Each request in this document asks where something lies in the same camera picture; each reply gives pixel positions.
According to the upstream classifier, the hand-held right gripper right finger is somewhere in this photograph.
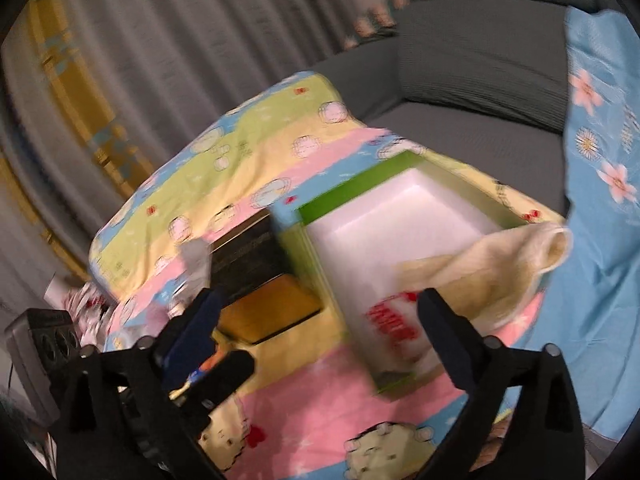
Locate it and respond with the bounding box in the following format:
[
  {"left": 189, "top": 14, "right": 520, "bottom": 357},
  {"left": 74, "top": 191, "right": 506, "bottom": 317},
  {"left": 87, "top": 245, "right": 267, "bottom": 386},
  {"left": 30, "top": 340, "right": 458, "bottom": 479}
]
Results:
[{"left": 414, "top": 289, "right": 587, "bottom": 480}]

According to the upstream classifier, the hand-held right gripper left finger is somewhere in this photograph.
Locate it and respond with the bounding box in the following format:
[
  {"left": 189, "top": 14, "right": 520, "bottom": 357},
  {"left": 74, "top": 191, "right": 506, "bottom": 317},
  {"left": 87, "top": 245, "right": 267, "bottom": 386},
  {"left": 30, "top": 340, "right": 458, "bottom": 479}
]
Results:
[{"left": 50, "top": 290, "right": 224, "bottom": 480}]

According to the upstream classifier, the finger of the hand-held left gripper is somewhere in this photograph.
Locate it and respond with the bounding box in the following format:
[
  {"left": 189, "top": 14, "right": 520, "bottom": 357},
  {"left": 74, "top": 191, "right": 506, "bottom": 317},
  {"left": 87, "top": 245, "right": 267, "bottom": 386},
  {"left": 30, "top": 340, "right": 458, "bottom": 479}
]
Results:
[{"left": 177, "top": 350, "right": 256, "bottom": 433}]

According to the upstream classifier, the cream cloth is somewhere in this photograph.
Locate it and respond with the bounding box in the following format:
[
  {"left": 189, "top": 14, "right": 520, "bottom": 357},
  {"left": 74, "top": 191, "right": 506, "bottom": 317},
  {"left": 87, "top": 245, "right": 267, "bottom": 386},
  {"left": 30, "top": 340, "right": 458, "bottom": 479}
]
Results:
[{"left": 395, "top": 222, "right": 573, "bottom": 326}]

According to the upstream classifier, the green cardboard box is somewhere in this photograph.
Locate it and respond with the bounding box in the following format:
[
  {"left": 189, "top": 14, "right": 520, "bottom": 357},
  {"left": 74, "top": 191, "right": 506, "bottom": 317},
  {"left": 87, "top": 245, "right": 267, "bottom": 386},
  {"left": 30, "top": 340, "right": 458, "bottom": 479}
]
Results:
[{"left": 272, "top": 150, "right": 531, "bottom": 401}]

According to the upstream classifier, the grey purple cloth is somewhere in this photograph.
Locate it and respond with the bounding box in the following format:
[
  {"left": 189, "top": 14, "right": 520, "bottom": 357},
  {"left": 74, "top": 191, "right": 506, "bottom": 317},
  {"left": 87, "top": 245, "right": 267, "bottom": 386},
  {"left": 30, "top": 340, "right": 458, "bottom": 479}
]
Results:
[{"left": 170, "top": 237, "right": 213, "bottom": 316}]

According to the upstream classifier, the black box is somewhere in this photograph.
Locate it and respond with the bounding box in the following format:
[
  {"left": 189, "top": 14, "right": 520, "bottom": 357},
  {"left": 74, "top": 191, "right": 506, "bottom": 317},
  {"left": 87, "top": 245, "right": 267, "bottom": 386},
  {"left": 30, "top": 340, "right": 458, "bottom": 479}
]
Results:
[{"left": 207, "top": 210, "right": 301, "bottom": 306}]

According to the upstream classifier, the pile of clothes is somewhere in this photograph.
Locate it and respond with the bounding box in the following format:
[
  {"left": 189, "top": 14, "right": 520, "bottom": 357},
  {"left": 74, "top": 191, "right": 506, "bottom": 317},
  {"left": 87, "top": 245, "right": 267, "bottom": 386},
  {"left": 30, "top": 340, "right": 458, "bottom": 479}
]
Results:
[{"left": 45, "top": 275, "right": 121, "bottom": 351}]

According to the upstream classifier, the grey power strip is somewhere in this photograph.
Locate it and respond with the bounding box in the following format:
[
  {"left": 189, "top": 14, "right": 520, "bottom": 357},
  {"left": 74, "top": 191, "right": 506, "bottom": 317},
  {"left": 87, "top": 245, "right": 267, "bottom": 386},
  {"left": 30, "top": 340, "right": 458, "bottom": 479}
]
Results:
[{"left": 4, "top": 308, "right": 78, "bottom": 423}]

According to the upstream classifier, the blue floral cloth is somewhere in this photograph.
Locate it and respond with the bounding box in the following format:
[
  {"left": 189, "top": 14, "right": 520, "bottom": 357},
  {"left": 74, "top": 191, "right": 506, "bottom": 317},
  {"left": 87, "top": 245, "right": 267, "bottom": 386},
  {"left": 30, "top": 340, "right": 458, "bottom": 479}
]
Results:
[{"left": 510, "top": 5, "right": 640, "bottom": 441}]

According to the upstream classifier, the cartoon printed blanket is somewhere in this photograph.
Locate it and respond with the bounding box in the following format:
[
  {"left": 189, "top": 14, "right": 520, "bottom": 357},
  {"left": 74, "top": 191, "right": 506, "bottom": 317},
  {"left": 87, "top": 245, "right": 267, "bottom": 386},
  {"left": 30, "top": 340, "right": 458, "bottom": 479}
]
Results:
[{"left": 87, "top": 70, "right": 568, "bottom": 480}]

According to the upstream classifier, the yellow patterned curtain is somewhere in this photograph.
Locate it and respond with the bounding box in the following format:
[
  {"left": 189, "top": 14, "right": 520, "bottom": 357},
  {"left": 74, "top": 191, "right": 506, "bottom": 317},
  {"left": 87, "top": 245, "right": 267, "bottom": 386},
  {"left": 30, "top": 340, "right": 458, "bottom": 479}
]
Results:
[{"left": 0, "top": 0, "right": 156, "bottom": 281}]

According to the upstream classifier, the grey sofa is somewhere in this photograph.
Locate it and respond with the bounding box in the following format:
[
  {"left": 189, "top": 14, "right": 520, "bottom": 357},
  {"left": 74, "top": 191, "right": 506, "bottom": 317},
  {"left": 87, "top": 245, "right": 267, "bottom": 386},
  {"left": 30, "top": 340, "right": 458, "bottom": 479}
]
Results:
[{"left": 312, "top": 0, "right": 640, "bottom": 221}]

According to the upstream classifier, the grey curtain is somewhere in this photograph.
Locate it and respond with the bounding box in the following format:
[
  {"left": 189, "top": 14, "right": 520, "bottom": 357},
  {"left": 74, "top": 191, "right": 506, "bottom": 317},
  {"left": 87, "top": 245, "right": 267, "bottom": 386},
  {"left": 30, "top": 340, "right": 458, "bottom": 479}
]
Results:
[{"left": 0, "top": 0, "right": 411, "bottom": 301}]

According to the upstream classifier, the patterned cushion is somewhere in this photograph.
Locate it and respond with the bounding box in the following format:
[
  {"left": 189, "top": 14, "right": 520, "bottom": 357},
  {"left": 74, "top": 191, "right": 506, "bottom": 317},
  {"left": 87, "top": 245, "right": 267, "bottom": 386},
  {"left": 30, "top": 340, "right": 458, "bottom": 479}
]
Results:
[{"left": 345, "top": 0, "right": 411, "bottom": 51}]

